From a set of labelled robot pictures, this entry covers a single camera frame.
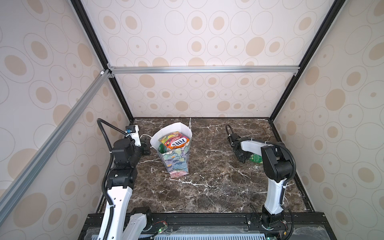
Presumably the black vertical frame post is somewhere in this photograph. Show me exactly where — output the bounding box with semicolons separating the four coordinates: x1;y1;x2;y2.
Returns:
269;0;347;123
70;0;135;123

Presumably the green snack packet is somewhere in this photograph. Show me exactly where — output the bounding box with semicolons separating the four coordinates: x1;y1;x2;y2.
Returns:
249;154;263;164

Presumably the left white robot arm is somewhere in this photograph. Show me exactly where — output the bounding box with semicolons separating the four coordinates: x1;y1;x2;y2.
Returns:
98;137;151;240

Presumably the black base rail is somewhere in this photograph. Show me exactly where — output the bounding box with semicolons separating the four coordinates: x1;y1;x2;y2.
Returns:
78;211;337;240

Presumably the aluminium horizontal back rail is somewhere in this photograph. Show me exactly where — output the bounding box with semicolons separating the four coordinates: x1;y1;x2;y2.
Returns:
102;65;300;75

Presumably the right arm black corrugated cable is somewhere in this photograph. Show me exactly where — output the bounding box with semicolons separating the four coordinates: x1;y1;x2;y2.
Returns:
225;124;297;240

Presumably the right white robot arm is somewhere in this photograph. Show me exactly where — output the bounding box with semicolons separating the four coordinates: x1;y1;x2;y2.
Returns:
228;133;296;229

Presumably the yellow green Fox's candy packet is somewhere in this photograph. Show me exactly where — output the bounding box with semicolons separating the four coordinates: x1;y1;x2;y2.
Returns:
158;144;167;154

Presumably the black vertical frame post right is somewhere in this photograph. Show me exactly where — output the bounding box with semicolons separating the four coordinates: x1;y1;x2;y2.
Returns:
269;0;347;123

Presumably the aluminium left side rail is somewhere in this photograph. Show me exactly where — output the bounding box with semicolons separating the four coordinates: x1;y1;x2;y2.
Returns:
1;70;111;224

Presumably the black vertical frame post left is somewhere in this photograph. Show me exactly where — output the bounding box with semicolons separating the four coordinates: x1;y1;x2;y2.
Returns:
70;0;135;123

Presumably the orange red Fox's candy packet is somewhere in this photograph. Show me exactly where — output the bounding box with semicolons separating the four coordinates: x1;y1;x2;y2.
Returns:
159;132;190;152

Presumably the colourful painted paper bag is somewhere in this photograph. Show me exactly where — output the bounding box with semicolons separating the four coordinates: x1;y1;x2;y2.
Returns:
150;122;193;179

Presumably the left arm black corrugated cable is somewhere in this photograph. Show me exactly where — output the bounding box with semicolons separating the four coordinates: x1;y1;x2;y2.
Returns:
96;118;128;240

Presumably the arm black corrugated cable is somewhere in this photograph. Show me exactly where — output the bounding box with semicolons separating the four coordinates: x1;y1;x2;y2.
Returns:
96;118;128;240
225;124;297;240

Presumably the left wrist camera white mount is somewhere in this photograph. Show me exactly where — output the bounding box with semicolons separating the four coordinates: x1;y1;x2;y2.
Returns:
125;125;142;147

